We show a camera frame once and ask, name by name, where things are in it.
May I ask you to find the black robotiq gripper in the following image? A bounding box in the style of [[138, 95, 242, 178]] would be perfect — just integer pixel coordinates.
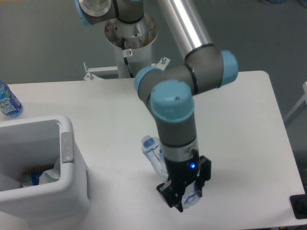
[[156, 153, 212, 212]]

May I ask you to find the clear plastic bottle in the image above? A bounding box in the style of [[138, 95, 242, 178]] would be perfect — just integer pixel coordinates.
[[142, 135, 201, 209]]

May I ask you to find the white plastic wrapper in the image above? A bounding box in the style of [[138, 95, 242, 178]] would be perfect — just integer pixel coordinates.
[[39, 158, 61, 185]]

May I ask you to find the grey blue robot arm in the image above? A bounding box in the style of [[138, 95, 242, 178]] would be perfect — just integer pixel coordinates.
[[75, 0, 238, 211]]

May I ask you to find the white trash can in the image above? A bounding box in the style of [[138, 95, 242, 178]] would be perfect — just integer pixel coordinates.
[[0, 115, 91, 220]]

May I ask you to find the black clamp at table edge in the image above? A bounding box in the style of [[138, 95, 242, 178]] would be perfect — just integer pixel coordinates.
[[290, 194, 307, 219]]

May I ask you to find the blue snack packet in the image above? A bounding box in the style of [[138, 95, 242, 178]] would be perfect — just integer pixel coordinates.
[[21, 164, 54, 187]]

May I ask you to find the blue labelled water bottle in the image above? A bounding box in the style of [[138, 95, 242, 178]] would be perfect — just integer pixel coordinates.
[[0, 81, 23, 118]]

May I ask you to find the white pedestal foot bracket right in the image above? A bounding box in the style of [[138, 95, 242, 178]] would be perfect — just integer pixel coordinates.
[[152, 57, 171, 71]]

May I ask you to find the white pedestal foot bracket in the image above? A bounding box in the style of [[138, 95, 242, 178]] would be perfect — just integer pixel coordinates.
[[152, 57, 171, 71], [83, 62, 118, 81]]

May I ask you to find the white frame at right edge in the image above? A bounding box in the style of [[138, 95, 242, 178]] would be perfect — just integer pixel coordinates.
[[284, 81, 307, 128]]

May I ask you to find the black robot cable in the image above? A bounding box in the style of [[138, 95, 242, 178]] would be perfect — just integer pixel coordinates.
[[121, 37, 134, 78]]

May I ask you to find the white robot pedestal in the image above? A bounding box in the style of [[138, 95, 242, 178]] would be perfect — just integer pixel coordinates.
[[105, 14, 158, 79]]

